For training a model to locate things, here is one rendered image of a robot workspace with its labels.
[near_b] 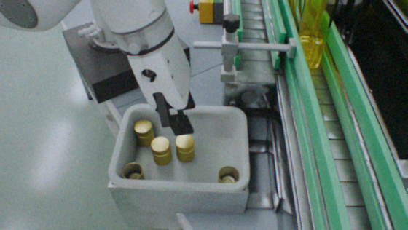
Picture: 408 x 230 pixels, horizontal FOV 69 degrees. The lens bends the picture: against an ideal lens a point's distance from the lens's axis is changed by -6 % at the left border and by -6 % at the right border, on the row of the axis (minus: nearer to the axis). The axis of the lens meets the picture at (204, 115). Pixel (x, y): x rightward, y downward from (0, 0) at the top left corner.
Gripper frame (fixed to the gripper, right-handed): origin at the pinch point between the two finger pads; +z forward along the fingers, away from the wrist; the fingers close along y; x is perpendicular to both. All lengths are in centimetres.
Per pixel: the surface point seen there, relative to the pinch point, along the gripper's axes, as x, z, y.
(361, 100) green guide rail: -26.5, -0.7, -3.7
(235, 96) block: -7.9, 6.2, 8.1
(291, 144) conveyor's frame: -16.1, 5.1, -5.3
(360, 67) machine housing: -35.6, 16.6, 21.5
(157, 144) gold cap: 6.6, 5.8, -0.9
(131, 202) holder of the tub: 11.0, 8.4, -10.6
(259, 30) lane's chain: -14.2, 4.6, 26.0
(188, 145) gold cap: 1.2, 7.3, -0.9
